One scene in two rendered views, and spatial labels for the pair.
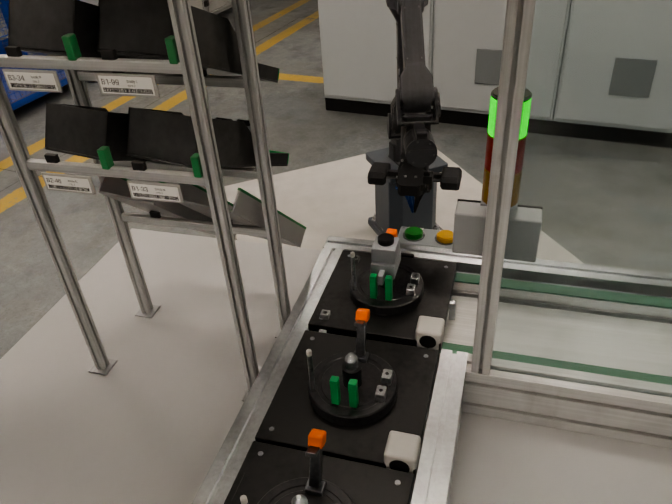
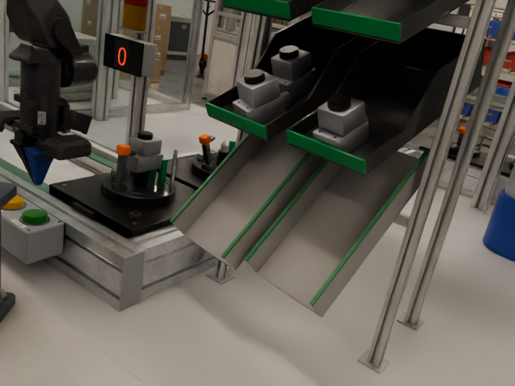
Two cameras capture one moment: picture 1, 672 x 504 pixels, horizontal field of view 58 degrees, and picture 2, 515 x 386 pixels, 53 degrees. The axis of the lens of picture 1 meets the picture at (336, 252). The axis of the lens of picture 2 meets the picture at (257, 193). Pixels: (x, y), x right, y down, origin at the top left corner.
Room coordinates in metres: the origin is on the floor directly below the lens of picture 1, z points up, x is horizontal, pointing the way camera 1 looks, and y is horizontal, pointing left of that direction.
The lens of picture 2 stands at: (1.76, 0.36, 1.37)
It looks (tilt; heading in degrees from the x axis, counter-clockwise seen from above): 20 degrees down; 194
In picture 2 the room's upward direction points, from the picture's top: 11 degrees clockwise
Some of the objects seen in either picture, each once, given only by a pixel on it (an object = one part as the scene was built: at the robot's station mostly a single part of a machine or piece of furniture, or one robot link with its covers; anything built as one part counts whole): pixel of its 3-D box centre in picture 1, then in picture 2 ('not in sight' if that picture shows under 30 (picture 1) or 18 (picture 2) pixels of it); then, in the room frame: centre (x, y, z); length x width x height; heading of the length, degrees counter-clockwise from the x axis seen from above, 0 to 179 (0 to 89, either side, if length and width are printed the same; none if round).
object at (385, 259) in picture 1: (384, 256); (147, 149); (0.89, -0.09, 1.06); 0.08 x 0.04 x 0.07; 162
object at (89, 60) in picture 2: (419, 125); (59, 50); (1.05, -0.17, 1.24); 0.12 x 0.08 x 0.11; 178
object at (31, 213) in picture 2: (413, 234); (34, 218); (1.10, -0.17, 0.96); 0.04 x 0.04 x 0.02
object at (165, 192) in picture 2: (386, 287); (139, 188); (0.90, -0.09, 0.98); 0.14 x 0.14 x 0.02
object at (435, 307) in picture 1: (386, 295); (139, 197); (0.90, -0.09, 0.96); 0.24 x 0.24 x 0.02; 72
